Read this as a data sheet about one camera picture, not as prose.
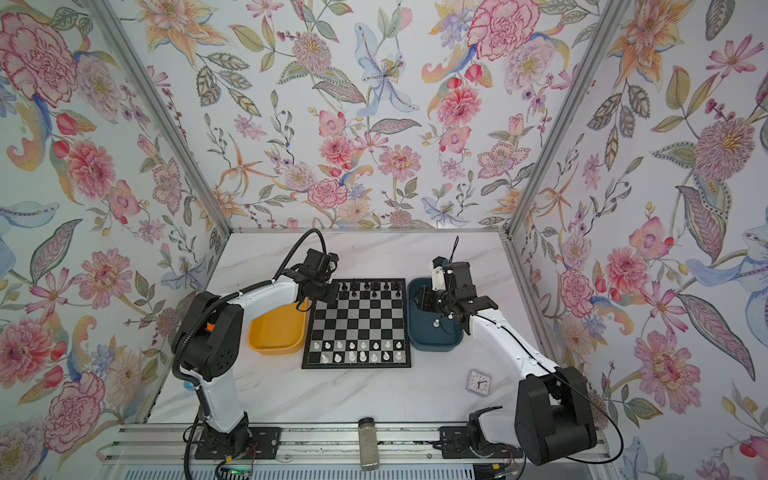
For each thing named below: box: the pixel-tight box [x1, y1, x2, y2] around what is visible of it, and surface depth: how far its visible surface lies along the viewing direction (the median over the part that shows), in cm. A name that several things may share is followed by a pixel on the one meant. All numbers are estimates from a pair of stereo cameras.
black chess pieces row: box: [341, 278, 401, 298], surface depth 103 cm
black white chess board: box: [301, 278, 411, 369], surface depth 95 cm
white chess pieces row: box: [313, 340, 403, 364], surface depth 90 cm
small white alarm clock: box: [465, 369, 492, 396], surface depth 84 cm
